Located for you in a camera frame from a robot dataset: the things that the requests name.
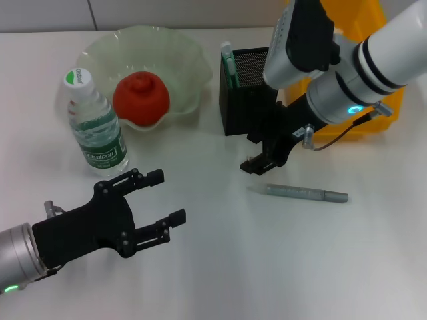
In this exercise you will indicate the black mesh pen holder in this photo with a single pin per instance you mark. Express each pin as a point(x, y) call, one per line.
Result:
point(240, 110)

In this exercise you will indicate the green utility knife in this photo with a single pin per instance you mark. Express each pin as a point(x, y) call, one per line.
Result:
point(230, 66)

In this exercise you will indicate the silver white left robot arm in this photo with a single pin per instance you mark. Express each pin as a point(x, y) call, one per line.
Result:
point(16, 256)

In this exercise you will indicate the clear water bottle green label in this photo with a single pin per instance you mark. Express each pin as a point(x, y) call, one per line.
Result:
point(100, 140)

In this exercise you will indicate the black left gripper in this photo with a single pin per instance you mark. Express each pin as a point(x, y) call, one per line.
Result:
point(86, 230)

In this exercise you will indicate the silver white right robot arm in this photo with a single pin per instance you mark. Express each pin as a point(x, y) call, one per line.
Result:
point(373, 60)

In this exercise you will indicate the red-orange fruit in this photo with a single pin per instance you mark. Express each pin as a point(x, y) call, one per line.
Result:
point(140, 100)

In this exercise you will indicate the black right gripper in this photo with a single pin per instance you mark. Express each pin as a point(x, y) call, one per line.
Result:
point(287, 123)

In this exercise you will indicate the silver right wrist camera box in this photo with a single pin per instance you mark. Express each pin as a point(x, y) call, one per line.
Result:
point(293, 46)

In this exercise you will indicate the grey marker pen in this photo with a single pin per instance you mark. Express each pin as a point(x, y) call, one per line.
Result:
point(300, 193)

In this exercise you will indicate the wavy green glass fruit plate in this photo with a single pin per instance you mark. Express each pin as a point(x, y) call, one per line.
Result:
point(173, 66)

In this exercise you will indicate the yellow plastic bin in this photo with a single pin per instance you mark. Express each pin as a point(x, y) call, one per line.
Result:
point(373, 128)

